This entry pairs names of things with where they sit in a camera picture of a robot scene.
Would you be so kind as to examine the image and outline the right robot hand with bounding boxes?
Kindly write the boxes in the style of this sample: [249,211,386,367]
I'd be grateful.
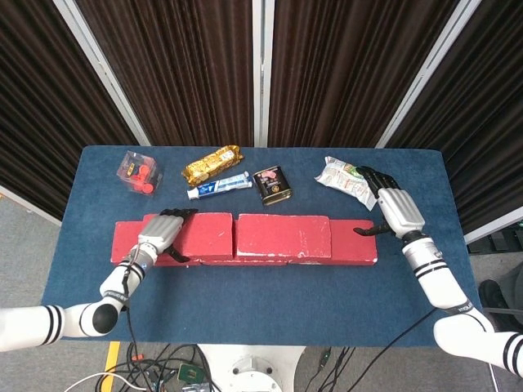
[353,165,426,238]

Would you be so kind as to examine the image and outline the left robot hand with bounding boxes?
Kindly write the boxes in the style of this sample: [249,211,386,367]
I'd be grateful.
[136,207,199,263]

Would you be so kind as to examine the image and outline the red brick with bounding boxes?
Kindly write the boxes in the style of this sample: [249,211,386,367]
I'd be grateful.
[235,213,332,261]
[199,256,289,266]
[110,220,202,267]
[142,212,235,260]
[288,220,378,267]

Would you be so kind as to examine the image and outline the clear box with red caps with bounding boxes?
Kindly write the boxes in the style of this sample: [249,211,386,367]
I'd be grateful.
[116,150,163,197]

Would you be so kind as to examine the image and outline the white snack bag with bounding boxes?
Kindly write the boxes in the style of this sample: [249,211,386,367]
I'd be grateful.
[314,156,383,212]

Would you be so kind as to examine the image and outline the blue white toothpaste box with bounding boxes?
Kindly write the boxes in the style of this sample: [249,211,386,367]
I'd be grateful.
[186,171,253,201]

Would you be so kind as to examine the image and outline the gold snack package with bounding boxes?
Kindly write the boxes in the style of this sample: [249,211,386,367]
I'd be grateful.
[181,145,245,185]

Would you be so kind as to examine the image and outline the blue felt table cover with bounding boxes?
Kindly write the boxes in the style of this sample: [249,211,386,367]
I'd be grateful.
[38,145,491,349]

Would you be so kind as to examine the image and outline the black tin can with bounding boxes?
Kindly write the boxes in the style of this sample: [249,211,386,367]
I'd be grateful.
[252,165,294,207]

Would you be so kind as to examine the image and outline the brown pleated curtain panel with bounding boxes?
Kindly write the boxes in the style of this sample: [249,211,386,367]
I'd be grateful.
[0,0,139,216]
[386,0,523,234]
[267,0,462,149]
[75,0,255,147]

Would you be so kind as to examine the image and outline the black shoe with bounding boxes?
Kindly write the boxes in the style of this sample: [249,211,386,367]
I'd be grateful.
[477,279,523,327]

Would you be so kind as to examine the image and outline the grey trouser leg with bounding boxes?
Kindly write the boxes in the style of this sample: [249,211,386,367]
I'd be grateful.
[500,269,523,314]

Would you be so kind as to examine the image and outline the green circuit board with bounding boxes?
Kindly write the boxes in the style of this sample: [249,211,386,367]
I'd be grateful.
[177,363,203,383]

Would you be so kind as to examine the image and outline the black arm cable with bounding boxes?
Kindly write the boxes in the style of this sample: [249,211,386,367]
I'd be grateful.
[121,244,144,368]
[379,308,438,350]

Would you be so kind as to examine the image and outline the tangled black floor cables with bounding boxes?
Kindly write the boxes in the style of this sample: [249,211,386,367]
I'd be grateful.
[96,342,213,392]

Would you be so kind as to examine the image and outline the grey partition post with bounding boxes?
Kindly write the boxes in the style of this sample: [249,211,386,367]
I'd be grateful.
[375,0,489,149]
[252,0,270,148]
[52,0,151,147]

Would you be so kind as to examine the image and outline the white floor cable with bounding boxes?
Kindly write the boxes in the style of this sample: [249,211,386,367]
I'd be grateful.
[67,370,144,392]

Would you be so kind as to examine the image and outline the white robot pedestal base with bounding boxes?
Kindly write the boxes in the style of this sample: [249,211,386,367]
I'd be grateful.
[195,345,306,392]

